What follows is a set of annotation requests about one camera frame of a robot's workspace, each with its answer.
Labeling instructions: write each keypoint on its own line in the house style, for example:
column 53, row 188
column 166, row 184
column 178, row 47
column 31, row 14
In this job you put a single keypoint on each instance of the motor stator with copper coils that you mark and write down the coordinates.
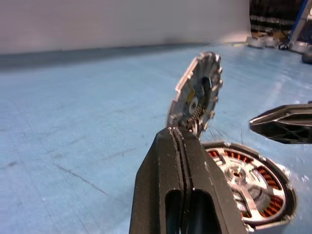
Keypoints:
column 275, row 204

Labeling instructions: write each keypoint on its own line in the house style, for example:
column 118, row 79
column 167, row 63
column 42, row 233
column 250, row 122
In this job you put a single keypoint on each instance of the silver finned motor cover disc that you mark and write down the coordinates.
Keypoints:
column 192, row 97

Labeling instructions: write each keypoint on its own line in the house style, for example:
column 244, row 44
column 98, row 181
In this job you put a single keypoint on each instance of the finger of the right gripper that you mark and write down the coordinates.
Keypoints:
column 287, row 126

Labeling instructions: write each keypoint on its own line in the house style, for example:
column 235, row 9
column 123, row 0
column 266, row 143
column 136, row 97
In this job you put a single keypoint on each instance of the black rotor with silver spokes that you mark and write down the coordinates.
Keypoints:
column 248, row 200

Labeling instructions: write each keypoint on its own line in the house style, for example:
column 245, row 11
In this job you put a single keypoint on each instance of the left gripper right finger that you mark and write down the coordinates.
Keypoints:
column 204, row 190

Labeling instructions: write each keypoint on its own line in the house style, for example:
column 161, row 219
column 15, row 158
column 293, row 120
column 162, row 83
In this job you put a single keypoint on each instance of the blue plastic table cover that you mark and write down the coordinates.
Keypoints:
column 73, row 122

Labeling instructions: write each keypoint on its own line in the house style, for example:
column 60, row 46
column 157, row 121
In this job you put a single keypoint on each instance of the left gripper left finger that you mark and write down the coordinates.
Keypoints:
column 158, row 170

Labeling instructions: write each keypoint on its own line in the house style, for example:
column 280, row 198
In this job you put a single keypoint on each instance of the dark storage rack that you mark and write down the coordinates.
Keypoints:
column 270, row 17

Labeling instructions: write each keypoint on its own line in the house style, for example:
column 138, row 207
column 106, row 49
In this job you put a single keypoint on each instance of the blue metal frame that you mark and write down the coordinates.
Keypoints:
column 298, row 22

